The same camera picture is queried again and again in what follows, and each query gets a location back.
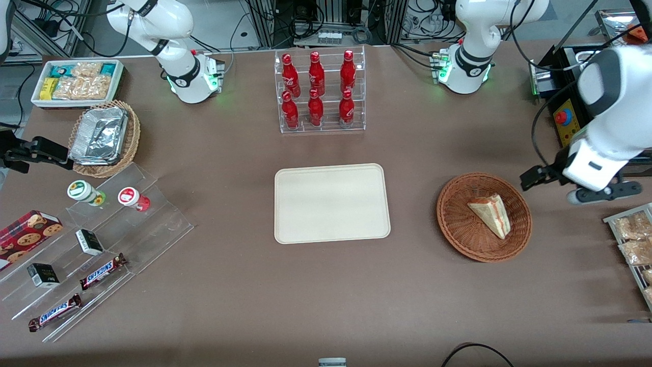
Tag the small rice cracker bag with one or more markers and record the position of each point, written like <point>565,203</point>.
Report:
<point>86,69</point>

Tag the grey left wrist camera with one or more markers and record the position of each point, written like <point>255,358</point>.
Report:
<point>606,192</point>

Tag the green capped white jar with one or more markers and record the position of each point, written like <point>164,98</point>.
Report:
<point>84,191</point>

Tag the clear acrylic step shelf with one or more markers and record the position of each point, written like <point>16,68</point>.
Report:
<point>153,224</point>

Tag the light wicker basket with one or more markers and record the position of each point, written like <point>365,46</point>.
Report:
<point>133,137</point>

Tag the black food warmer machine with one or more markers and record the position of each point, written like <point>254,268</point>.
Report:
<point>565,127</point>

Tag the brown wicker basket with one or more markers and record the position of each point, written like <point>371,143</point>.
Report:
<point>458,224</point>

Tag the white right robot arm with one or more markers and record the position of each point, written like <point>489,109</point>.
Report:
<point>178,30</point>

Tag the yellow snack packet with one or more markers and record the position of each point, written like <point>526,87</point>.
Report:
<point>48,88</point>

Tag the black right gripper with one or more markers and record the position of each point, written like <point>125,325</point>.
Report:
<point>12,153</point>

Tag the red capped white jar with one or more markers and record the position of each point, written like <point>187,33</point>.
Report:
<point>131,198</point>

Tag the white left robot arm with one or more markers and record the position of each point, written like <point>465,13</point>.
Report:
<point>473,30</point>

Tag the white rectangular snack bin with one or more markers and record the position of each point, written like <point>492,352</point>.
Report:
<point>118,76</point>

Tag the clear acrylic bottle rack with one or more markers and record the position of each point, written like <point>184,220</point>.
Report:
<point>328,127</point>

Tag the beige plastic tray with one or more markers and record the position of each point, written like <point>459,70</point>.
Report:
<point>331,204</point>

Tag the stack of foil containers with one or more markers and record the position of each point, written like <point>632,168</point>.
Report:
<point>99,135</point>

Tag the red cookie box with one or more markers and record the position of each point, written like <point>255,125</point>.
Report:
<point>25,237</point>

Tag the white power strip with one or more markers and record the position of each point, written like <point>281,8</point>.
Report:
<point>329,37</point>

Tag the red cola bottle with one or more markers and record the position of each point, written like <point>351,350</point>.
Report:
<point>346,108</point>
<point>316,74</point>
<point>290,112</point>
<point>348,71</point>
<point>290,76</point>
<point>315,109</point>

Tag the clear cracker bag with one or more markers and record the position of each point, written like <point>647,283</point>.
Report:
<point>636,252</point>
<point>648,276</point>
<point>649,295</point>
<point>631,227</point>

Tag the triangular sandwich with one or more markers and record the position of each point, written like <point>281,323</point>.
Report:
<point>491,216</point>

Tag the red round knob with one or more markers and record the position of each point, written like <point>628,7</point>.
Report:
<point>563,117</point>

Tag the snickers chocolate bar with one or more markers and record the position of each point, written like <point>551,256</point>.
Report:
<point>102,271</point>
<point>55,312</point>

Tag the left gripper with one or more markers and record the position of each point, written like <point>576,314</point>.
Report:
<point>555,172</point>

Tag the grey white device edge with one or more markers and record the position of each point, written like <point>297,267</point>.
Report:
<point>332,362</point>

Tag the teal snack packet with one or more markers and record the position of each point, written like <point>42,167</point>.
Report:
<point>108,69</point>
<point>60,71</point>

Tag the large rice cracker bag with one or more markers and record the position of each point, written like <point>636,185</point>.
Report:
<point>84,87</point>

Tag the small black box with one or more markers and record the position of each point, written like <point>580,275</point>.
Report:
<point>43,275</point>
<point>89,242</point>

